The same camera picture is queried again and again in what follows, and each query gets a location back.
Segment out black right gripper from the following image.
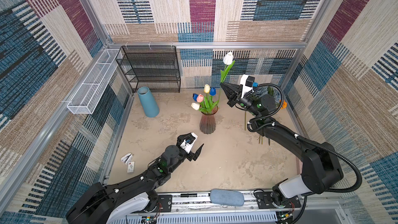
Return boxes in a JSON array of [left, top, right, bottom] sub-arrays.
[[220, 81, 260, 117]]

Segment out yellow artificial tulip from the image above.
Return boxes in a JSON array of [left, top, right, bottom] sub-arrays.
[[204, 84, 211, 114]]

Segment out pink artificial tulip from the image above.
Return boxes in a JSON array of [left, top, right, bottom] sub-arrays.
[[197, 94, 209, 114]]

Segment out red ribbed glass vase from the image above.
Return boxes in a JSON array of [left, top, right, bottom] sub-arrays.
[[200, 106, 218, 134]]

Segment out blue-grey artificial rose bunch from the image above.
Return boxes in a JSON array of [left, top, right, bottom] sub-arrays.
[[240, 84, 284, 144]]

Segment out orange artificial flower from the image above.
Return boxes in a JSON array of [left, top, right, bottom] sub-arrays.
[[282, 100, 287, 109]]

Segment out teal cylindrical vase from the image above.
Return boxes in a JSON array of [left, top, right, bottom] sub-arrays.
[[137, 87, 160, 118]]

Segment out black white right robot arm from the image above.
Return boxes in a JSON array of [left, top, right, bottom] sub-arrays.
[[220, 83, 363, 208]]

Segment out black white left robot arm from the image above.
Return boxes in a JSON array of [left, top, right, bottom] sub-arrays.
[[66, 145, 203, 224]]

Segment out blue-grey oval pad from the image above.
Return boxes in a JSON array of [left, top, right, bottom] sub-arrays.
[[209, 189, 245, 206]]

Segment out small white paper tags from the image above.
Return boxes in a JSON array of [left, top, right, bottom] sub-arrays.
[[121, 153, 135, 173]]

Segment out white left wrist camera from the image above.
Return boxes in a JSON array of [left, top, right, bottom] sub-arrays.
[[177, 133, 198, 153]]

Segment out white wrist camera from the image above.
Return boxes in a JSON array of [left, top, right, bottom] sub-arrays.
[[239, 74, 258, 98], [177, 133, 198, 153]]

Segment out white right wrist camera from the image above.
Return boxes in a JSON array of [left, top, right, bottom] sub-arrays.
[[239, 74, 258, 98]]

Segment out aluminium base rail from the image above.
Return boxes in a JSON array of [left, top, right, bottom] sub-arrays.
[[110, 190, 350, 224]]

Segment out black wire shelf rack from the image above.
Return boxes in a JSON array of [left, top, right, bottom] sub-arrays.
[[116, 46, 181, 93]]

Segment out white wire mesh basket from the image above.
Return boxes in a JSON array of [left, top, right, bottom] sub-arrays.
[[67, 49, 119, 115]]

